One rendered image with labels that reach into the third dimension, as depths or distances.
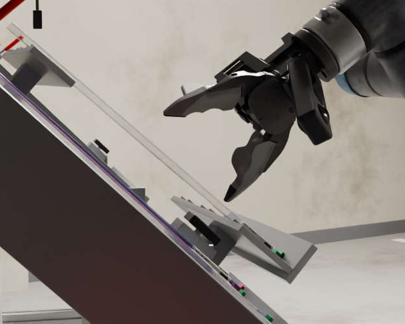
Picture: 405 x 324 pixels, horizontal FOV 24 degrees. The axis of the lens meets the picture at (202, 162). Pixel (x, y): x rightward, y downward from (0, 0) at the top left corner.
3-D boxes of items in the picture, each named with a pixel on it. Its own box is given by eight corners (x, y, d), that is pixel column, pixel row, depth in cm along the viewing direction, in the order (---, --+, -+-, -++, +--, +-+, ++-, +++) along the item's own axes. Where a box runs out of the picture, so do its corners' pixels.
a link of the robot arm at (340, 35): (375, 63, 112) (348, 10, 108) (346, 86, 112) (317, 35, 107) (341, 45, 118) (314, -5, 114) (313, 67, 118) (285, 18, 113)
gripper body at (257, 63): (236, 122, 118) (309, 63, 119) (269, 148, 111) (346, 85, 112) (207, 78, 114) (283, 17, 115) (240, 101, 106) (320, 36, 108)
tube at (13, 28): (274, 259, 137) (279, 253, 138) (278, 261, 136) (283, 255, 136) (6, 28, 123) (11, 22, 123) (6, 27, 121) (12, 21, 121)
